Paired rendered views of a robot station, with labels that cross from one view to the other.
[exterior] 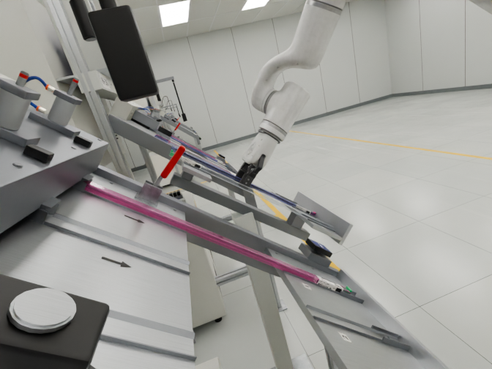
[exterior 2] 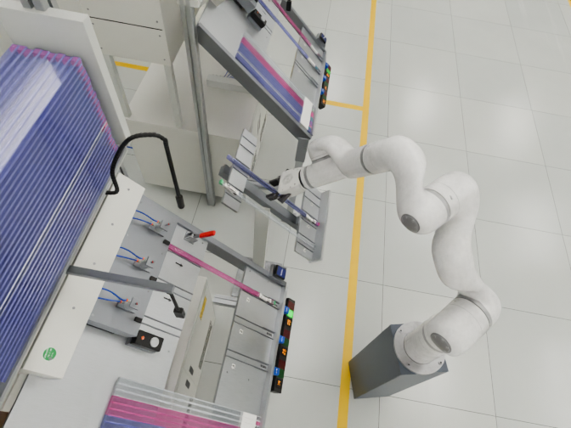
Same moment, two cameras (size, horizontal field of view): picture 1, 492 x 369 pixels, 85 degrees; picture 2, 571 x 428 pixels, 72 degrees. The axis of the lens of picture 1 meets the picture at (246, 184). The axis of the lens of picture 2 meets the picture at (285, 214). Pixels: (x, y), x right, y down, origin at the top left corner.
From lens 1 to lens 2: 102 cm
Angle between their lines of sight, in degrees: 41
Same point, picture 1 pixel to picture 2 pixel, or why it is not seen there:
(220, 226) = (224, 252)
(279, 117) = (313, 180)
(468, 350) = (378, 325)
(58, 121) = (158, 232)
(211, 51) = not seen: outside the picture
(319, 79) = not seen: outside the picture
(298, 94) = (336, 176)
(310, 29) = (352, 168)
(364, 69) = not seen: outside the picture
